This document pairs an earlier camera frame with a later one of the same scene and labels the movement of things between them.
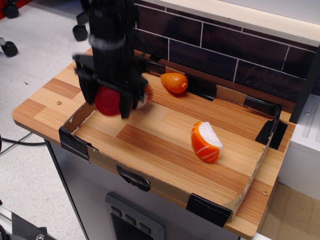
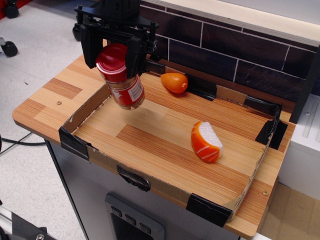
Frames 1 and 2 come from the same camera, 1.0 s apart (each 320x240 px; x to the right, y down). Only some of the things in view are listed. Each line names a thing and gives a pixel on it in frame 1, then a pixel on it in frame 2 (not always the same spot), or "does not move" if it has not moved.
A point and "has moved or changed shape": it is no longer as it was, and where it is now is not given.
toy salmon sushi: [205, 142] does not move
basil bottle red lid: [107, 100] has moved or changed shape
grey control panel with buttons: [126, 223] does not move
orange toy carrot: [176, 83] does not move
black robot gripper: [115, 65] → [117, 19]
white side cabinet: [300, 168] does not move
